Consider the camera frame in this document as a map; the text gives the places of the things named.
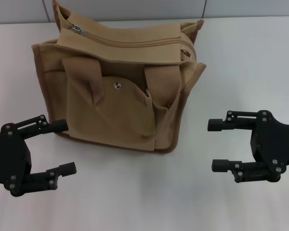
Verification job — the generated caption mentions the khaki canvas food bag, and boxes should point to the khaki canvas food bag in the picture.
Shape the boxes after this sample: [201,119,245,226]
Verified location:
[31,0,207,155]

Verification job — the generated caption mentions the silver metal zipper pull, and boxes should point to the silver metal zipper pull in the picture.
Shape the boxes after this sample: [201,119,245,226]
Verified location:
[73,25,87,37]

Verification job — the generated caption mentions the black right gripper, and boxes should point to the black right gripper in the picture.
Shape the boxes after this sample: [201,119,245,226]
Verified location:
[207,110,289,184]

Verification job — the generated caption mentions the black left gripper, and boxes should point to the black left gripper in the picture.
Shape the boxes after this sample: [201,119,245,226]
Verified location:
[0,115,78,198]

